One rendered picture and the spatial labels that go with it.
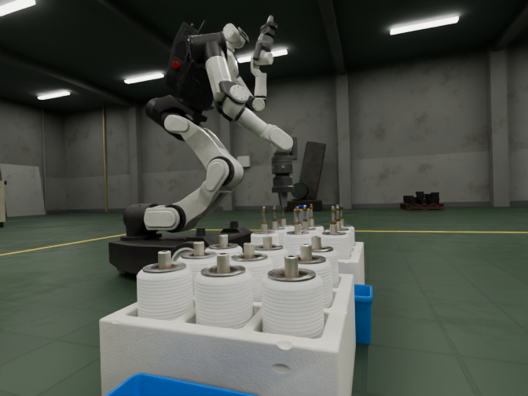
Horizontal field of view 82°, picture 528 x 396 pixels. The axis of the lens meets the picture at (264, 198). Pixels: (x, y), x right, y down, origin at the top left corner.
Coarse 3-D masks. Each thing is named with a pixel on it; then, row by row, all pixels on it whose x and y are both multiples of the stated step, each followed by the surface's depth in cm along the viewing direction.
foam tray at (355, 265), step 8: (360, 248) 110; (352, 256) 96; (360, 256) 98; (344, 264) 89; (352, 264) 89; (360, 264) 97; (344, 272) 89; (352, 272) 89; (360, 272) 96; (360, 280) 95
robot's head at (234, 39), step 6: (228, 24) 143; (228, 30) 143; (234, 30) 142; (228, 36) 143; (234, 36) 144; (240, 36) 149; (228, 42) 147; (234, 42) 148; (240, 42) 150; (234, 48) 149
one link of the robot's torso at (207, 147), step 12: (168, 120) 150; (180, 120) 148; (180, 132) 149; (192, 132) 147; (204, 132) 147; (192, 144) 149; (204, 144) 148; (216, 144) 156; (204, 156) 148; (216, 156) 144; (228, 156) 146; (240, 168) 150; (228, 180) 142; (240, 180) 152
